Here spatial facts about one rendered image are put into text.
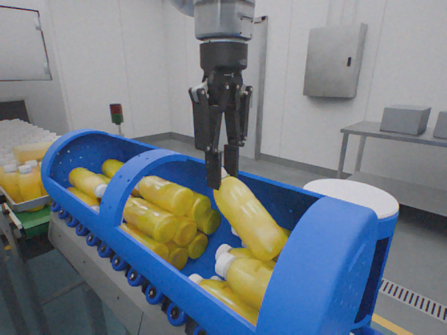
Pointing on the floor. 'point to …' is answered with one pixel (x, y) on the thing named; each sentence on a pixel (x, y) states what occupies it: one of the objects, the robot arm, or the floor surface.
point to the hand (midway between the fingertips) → (222, 167)
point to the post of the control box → (7, 290)
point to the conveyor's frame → (24, 252)
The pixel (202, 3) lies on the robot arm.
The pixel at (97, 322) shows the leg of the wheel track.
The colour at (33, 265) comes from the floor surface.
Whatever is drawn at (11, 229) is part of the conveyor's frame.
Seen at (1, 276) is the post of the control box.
